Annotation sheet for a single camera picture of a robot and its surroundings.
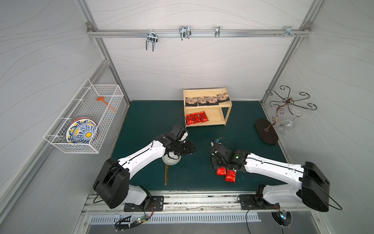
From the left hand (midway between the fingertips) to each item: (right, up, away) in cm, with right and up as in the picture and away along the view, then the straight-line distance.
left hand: (193, 151), depth 81 cm
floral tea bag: (-1, +29, +12) cm, 32 cm away
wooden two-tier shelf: (+8, +26, +10) cm, 29 cm away
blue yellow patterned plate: (-49, +14, -18) cm, 54 cm away
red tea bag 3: (+8, +19, +26) cm, 34 cm away
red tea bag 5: (+21, -14, 0) cm, 25 cm away
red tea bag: (-2, +17, +23) cm, 29 cm away
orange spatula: (-50, +29, -3) cm, 58 cm away
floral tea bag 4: (+20, +32, +13) cm, 40 cm away
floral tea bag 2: (+7, +30, +12) cm, 33 cm away
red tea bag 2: (+2, +18, +25) cm, 31 cm away
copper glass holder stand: (+51, +13, +23) cm, 57 cm away
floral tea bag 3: (+13, +30, +12) cm, 35 cm away
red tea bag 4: (+17, -12, +2) cm, 21 cm away
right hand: (+12, -4, +1) cm, 12 cm away
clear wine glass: (+52, +14, -2) cm, 54 cm away
